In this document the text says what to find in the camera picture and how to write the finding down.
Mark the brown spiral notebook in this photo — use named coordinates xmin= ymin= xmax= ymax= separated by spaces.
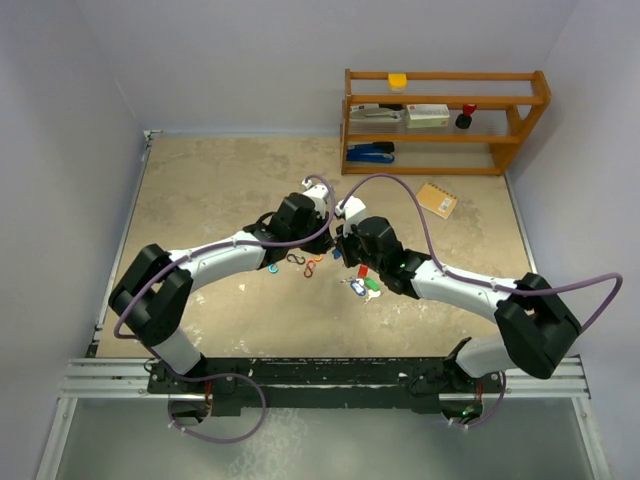
xmin=416 ymin=183 xmax=458 ymax=219

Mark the white stapler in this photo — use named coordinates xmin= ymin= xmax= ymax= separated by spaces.
xmin=349 ymin=103 xmax=404 ymax=123

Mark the key with light blue tag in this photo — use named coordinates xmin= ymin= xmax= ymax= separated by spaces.
xmin=343 ymin=279 xmax=367 ymax=297

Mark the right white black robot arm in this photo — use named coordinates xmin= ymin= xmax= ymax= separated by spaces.
xmin=335 ymin=216 xmax=581 ymax=391

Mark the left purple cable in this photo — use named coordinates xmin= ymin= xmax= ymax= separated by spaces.
xmin=113 ymin=173 xmax=335 ymax=443

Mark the key with red tag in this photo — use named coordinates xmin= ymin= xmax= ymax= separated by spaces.
xmin=357 ymin=264 xmax=369 ymax=279

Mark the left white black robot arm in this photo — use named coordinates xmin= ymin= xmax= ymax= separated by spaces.
xmin=108 ymin=185 xmax=333 ymax=392

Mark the red black stamp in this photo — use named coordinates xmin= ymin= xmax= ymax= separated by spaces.
xmin=455 ymin=104 xmax=477 ymax=130

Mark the purple cable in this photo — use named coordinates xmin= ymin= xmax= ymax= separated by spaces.
xmin=113 ymin=173 xmax=335 ymax=443
xmin=344 ymin=173 xmax=624 ymax=430

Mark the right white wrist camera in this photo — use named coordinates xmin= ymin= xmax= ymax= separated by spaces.
xmin=334 ymin=196 xmax=367 ymax=229

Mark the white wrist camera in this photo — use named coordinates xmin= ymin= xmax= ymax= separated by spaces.
xmin=334 ymin=196 xmax=367 ymax=229
xmin=302 ymin=179 xmax=331 ymax=210

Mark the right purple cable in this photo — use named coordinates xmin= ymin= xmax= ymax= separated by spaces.
xmin=344 ymin=173 xmax=624 ymax=430

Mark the black carabiner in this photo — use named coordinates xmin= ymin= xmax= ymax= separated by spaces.
xmin=286 ymin=253 xmax=306 ymax=265

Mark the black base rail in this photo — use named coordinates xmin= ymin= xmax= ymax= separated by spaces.
xmin=145 ymin=357 xmax=504 ymax=417

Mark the key with green tag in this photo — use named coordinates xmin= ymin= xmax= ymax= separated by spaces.
xmin=364 ymin=277 xmax=381 ymax=303

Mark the white cardboard box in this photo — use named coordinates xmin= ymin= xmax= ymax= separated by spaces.
xmin=405 ymin=104 xmax=450 ymax=129

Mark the blue stapler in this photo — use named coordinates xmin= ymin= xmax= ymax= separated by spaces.
xmin=346 ymin=141 xmax=395 ymax=164

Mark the red carabiner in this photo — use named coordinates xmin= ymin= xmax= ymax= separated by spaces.
xmin=303 ymin=259 xmax=316 ymax=278

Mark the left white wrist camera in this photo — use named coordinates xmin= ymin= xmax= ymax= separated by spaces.
xmin=302 ymin=179 xmax=331 ymax=210

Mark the yellow tape dispenser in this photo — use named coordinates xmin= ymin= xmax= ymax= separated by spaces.
xmin=387 ymin=73 xmax=408 ymax=93

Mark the wooden shelf rack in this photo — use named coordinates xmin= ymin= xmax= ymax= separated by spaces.
xmin=340 ymin=70 xmax=552 ymax=176

